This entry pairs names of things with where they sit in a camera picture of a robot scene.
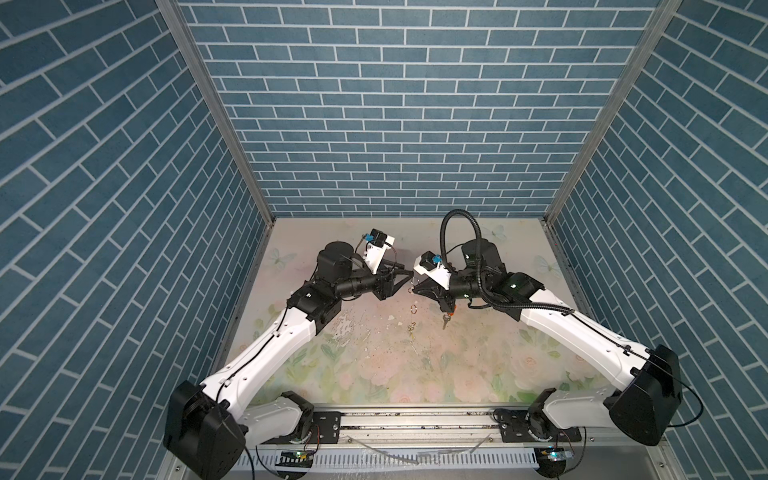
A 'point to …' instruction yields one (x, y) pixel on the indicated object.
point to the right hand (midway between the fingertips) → (412, 284)
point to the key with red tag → (447, 317)
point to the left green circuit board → (296, 459)
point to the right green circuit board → (557, 456)
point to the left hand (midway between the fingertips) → (408, 273)
